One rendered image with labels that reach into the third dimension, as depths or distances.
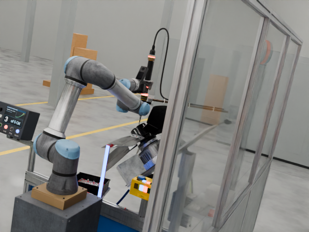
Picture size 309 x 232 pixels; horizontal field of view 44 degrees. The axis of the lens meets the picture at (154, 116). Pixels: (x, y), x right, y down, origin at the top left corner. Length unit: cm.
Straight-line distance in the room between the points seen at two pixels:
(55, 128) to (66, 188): 29
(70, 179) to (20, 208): 26
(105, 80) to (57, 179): 52
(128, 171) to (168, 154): 150
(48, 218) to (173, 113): 101
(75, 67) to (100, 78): 14
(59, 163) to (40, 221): 27
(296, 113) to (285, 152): 78
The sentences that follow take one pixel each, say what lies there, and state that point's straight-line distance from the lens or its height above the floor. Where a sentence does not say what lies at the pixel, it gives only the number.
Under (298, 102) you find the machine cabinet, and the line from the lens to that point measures 770.
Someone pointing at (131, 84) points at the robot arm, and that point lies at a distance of 219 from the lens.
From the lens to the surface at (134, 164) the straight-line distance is 250.
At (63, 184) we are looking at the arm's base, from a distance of 185.
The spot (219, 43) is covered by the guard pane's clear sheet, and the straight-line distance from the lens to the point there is 119.
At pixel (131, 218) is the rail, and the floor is 83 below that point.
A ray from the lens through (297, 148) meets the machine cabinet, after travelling 781.
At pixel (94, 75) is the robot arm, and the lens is 184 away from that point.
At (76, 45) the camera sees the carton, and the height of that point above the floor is 127.
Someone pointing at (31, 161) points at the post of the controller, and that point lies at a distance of 257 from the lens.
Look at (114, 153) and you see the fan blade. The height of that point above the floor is 102.
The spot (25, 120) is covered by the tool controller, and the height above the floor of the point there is 119.
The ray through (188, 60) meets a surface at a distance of 95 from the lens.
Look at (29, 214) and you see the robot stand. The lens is 190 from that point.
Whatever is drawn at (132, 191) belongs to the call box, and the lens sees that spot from 213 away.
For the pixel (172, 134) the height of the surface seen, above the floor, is 160.
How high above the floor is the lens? 182
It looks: 11 degrees down
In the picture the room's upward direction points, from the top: 11 degrees clockwise
